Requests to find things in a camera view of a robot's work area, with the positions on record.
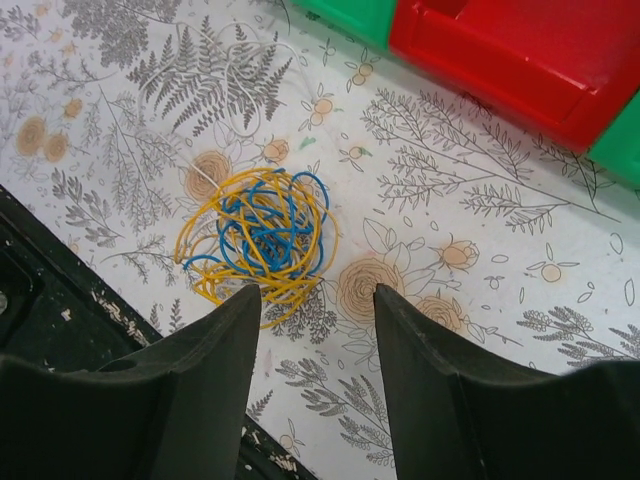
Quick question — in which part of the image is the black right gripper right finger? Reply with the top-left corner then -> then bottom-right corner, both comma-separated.
373,284 -> 639,479

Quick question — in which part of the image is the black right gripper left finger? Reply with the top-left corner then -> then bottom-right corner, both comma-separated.
1,285 -> 261,479

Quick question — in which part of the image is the yellow wire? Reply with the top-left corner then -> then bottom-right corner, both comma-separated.
173,167 -> 340,331

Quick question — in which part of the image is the blue wire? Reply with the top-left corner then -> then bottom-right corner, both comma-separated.
181,171 -> 331,279

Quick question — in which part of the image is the white wire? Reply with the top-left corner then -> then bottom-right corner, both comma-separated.
137,21 -> 312,201

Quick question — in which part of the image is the floral patterned table mat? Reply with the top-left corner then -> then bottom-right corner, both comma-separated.
1,1 -> 639,479

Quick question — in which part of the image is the right green plastic bin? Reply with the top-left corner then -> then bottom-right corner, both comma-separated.
588,93 -> 640,187

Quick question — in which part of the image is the green plastic bin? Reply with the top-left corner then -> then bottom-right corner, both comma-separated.
588,93 -> 640,187
294,0 -> 397,50

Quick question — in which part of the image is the red plastic bin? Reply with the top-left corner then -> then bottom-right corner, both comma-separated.
389,0 -> 639,152

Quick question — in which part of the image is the left green plastic bin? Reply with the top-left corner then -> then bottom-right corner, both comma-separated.
294,0 -> 397,50

